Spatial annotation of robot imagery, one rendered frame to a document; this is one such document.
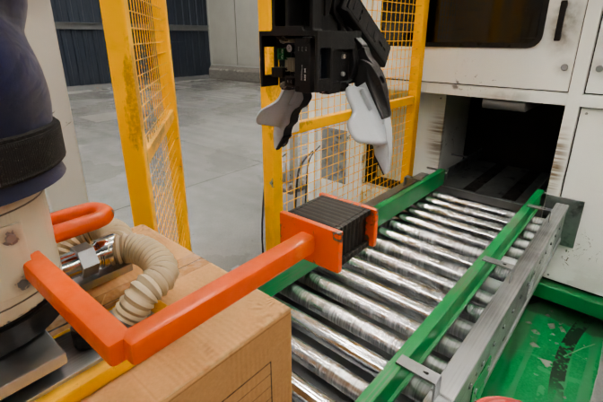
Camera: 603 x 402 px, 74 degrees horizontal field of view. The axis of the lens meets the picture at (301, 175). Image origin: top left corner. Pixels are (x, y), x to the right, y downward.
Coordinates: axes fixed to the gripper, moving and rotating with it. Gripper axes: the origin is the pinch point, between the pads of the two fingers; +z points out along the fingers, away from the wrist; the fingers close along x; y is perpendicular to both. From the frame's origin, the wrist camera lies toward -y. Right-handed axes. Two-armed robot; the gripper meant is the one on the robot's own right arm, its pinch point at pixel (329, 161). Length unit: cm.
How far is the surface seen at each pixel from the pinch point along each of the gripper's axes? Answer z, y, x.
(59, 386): 19.7, 27.2, -13.0
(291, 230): 7.9, 4.1, -2.4
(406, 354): 53, -33, -1
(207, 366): 21.8, 14.9, -5.5
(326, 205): 6.1, -1.0, -1.1
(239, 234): 116, -128, -166
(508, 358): 116, -125, 7
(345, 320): 62, -44, -24
